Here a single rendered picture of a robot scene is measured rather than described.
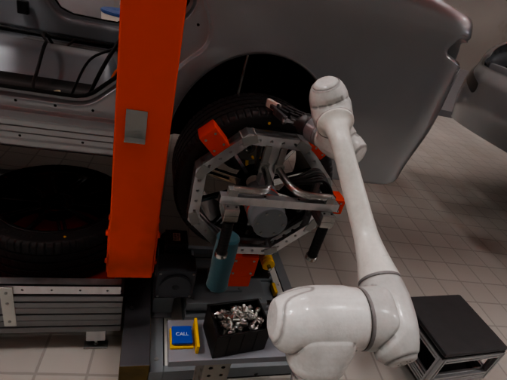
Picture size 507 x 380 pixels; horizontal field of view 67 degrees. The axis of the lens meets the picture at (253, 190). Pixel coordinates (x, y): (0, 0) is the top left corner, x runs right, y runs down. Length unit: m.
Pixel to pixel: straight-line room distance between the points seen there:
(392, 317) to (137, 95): 0.86
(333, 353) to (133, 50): 0.87
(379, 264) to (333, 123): 0.38
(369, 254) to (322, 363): 0.28
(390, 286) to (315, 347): 0.22
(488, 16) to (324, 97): 7.23
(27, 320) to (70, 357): 0.26
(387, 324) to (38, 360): 1.52
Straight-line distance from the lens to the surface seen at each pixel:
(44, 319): 1.85
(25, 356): 2.01
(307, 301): 0.79
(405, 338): 0.87
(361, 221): 0.99
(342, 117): 1.04
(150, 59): 1.12
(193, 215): 1.46
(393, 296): 0.89
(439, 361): 2.08
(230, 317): 1.39
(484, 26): 8.20
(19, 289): 1.74
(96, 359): 1.95
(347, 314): 0.81
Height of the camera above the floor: 1.60
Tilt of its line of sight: 29 degrees down
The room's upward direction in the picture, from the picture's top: 15 degrees clockwise
